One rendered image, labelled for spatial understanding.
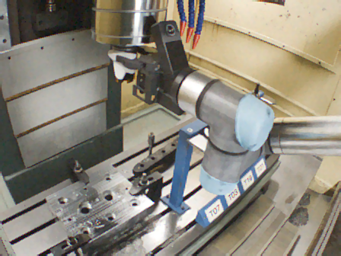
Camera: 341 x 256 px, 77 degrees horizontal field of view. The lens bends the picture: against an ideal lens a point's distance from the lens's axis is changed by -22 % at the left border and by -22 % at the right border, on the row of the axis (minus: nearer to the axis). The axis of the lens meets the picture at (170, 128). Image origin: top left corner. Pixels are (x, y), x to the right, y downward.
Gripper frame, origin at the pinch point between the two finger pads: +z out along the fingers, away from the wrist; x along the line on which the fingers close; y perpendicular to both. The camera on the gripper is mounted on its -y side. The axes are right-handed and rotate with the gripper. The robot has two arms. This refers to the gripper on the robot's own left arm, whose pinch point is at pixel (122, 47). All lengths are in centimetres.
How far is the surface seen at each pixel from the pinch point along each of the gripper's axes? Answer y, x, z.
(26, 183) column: 66, -25, 44
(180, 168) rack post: 37.2, 14.8, -9.0
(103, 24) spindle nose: -7.4, -7.6, -3.7
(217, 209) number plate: 53, 23, -22
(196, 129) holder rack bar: 24.2, 18.5, -9.8
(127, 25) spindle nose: -7.5, -4.9, -7.6
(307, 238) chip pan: 80, 61, -62
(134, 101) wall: 76, 71, 82
